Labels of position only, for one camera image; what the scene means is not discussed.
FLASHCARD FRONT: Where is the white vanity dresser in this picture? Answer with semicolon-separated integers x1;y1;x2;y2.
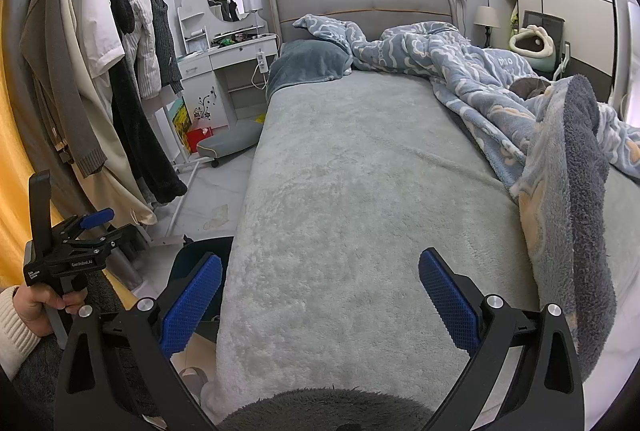
175;0;281;132

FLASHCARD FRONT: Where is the small silver table lamp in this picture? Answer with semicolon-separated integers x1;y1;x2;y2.
242;0;263;34

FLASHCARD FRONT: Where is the beige shade bedside lamp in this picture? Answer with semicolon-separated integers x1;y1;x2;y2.
472;6;501;46

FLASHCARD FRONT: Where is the person's left forearm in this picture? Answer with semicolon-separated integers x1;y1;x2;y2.
0;286;42;382

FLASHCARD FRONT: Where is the cream plush cat bed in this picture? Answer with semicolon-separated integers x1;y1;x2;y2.
509;25;555;70

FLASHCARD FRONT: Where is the dark grey knitted vest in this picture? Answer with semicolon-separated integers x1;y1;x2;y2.
135;0;185;96

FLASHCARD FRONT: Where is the person's left hand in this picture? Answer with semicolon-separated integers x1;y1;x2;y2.
14;285;86;337

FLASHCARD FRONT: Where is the yellow painting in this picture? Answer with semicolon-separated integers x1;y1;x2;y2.
170;98;193;146

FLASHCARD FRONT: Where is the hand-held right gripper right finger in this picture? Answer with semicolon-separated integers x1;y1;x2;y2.
418;248;586;431

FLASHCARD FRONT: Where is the white puffer jacket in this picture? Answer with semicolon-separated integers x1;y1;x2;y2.
122;0;162;99

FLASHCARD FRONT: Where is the cream long coat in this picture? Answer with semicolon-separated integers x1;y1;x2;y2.
70;66;158;227

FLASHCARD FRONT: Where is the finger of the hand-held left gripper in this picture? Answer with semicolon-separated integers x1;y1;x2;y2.
55;208;116;242
70;223;137;259

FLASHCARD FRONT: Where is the grey-blue pillow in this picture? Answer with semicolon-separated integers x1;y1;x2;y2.
266;40;353;102

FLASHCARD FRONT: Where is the blue printed fleece blanket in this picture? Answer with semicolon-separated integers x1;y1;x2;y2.
292;13;640;377

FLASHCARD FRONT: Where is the dark teal bin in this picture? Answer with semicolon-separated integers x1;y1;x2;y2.
165;236;236;397

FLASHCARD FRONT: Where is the black fluffy garment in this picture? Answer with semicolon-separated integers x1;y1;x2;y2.
107;58;188;206

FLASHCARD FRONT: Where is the black office chair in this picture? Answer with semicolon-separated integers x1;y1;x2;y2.
520;10;573;79

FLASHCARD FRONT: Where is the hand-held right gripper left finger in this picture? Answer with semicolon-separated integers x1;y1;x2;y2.
54;253;223;431

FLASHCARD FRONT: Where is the white clothes rack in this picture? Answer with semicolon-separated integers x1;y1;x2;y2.
32;0;203;247

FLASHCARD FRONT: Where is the white shirt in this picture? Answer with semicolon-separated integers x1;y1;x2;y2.
80;0;126;74

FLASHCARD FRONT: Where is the grey cushioned rolling stool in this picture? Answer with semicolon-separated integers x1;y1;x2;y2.
196;120;263;168

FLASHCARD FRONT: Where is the red box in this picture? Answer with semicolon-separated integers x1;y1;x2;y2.
185;123;215;152

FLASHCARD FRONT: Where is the grey bed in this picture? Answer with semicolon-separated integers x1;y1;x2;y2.
202;0;640;427

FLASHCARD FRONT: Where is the dark grey cloth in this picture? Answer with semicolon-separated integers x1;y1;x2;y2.
510;77;551;100

